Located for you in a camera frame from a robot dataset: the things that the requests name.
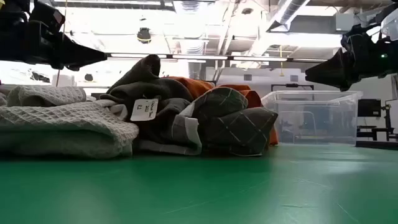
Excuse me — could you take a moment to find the black stand frame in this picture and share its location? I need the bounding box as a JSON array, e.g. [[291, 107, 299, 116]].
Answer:
[[270, 83, 315, 93]]

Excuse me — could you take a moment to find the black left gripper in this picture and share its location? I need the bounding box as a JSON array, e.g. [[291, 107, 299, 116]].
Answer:
[[0, 1, 108, 72]]

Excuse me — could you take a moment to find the black ceiling dome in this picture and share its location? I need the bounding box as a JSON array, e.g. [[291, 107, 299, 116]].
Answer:
[[137, 27, 152, 44]]

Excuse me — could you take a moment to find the orange towel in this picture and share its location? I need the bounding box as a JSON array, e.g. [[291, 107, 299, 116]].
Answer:
[[164, 76, 280, 146]]

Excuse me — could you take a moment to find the dark grey checked towel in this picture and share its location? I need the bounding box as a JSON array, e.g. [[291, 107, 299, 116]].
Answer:
[[133, 86, 279, 157]]

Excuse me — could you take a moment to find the clear plastic bin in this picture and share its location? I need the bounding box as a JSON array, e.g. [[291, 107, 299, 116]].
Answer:
[[379, 7, 398, 41], [260, 90, 364, 146]]

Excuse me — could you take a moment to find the black bar with light strips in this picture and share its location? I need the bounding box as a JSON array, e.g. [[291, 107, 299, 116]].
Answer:
[[105, 52, 330, 63]]

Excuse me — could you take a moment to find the white waffle weave towel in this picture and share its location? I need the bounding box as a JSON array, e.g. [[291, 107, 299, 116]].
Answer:
[[6, 85, 87, 107], [0, 98, 140, 160], [93, 98, 129, 122]]

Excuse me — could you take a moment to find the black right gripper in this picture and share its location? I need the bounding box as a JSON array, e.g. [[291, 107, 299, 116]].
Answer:
[[304, 23, 398, 93]]

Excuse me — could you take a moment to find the black monitor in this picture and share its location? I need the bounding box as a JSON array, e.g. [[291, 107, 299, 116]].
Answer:
[[357, 98, 382, 118]]

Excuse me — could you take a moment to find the black bench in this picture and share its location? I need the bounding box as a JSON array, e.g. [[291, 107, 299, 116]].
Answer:
[[356, 125, 398, 141]]

